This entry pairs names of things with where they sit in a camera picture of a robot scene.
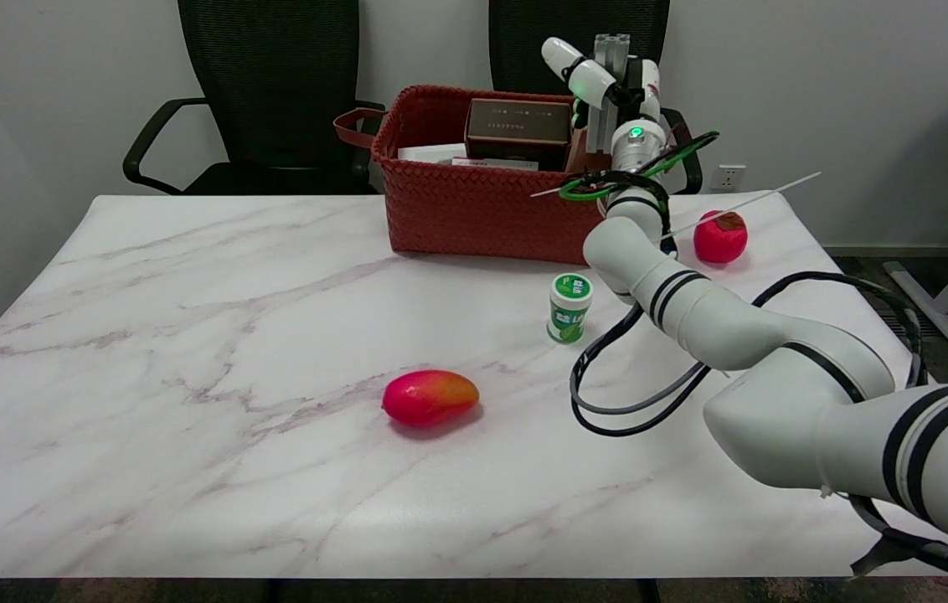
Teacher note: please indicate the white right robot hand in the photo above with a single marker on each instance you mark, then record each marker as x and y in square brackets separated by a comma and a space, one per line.
[591, 79]

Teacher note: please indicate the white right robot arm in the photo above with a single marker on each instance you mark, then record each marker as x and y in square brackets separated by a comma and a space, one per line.
[775, 352]

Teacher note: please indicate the light wooden block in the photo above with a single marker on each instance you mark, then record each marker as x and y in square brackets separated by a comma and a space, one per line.
[581, 159]

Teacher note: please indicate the dark brown rectangular box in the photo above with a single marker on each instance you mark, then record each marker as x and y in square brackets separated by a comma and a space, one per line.
[517, 130]

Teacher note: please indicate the brown woven storage basket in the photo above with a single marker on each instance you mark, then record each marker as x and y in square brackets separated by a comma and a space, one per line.
[474, 209]

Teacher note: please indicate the black mesh office chair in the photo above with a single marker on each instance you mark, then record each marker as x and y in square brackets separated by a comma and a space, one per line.
[273, 75]
[541, 25]

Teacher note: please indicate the white red flat box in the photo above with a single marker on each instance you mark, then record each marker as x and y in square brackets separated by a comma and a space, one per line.
[495, 163]

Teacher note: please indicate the white zip tie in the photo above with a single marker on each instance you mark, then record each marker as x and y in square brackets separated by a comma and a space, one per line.
[742, 203]

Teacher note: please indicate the red persimmon fruit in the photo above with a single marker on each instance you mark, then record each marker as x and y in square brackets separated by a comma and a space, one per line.
[720, 238]

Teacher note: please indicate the green white gum bottle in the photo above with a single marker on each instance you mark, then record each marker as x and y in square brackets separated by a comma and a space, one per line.
[569, 308]

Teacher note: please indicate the red orange mango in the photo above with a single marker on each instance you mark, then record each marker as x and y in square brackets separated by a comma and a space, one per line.
[429, 397]

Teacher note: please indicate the white wall socket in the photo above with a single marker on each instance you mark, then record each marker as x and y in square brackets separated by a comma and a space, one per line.
[730, 177]

